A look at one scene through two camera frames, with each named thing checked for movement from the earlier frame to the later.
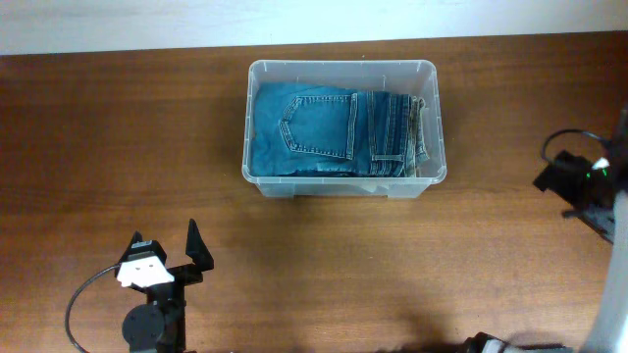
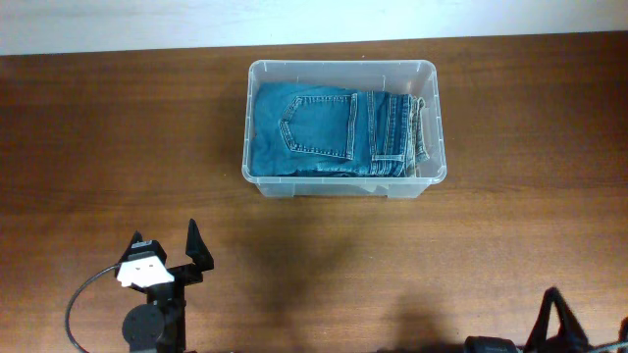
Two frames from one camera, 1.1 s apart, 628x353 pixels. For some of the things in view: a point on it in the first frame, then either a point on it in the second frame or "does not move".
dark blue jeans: [308, 128] does not move
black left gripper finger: [197, 248] does not move
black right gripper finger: [567, 176] to [569, 326]
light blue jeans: [418, 147] does not move
